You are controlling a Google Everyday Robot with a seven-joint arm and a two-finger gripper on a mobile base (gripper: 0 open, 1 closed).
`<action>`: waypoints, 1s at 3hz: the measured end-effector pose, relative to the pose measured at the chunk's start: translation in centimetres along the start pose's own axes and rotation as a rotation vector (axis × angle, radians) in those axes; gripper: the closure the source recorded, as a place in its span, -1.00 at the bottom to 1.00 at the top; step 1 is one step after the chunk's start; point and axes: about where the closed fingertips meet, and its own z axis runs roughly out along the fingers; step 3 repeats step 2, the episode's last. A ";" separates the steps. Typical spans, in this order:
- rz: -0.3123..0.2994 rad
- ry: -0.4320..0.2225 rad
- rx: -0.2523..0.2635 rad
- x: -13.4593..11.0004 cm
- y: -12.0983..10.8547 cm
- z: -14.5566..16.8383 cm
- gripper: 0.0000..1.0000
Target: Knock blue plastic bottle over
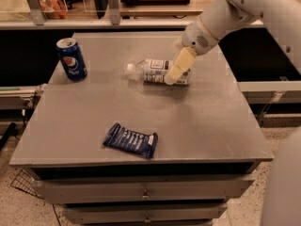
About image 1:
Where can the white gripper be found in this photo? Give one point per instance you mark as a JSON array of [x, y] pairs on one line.
[[196, 38]]

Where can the clear plastic water bottle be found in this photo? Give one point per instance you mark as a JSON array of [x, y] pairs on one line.
[[155, 71]]

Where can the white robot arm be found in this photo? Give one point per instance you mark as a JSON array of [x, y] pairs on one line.
[[282, 19]]

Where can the dark blue snack wrapper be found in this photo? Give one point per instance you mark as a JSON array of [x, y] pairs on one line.
[[129, 141]]

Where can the blue Pepsi soda can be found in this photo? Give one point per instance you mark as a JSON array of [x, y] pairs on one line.
[[71, 59]]

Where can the grey drawer cabinet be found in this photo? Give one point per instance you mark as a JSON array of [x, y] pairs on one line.
[[206, 127]]

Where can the orange plastic bag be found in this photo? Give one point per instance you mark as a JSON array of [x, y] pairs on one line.
[[54, 6]]

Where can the upper grey drawer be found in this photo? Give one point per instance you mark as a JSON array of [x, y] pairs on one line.
[[144, 188]]

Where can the grey drawer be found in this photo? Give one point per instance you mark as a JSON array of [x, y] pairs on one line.
[[144, 188], [146, 213]]

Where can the black pole on floor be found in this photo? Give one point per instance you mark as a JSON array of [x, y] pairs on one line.
[[11, 131]]

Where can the lower grey drawer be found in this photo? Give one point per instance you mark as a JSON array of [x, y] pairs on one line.
[[146, 213]]

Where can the grey metal rail frame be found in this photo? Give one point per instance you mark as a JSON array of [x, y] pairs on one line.
[[20, 14]]

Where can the black wire grid rack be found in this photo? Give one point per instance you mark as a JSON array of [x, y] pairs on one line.
[[24, 182]]

